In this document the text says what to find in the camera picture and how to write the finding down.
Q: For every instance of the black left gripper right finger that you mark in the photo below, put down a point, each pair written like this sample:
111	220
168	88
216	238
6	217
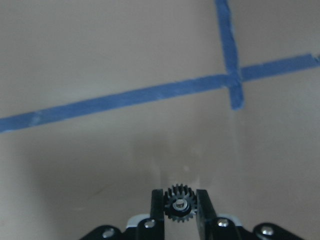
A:
210	225

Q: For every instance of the small black bearing gear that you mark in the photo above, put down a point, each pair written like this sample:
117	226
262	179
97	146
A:
180	203

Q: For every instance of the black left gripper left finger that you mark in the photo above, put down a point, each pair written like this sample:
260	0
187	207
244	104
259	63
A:
153	227

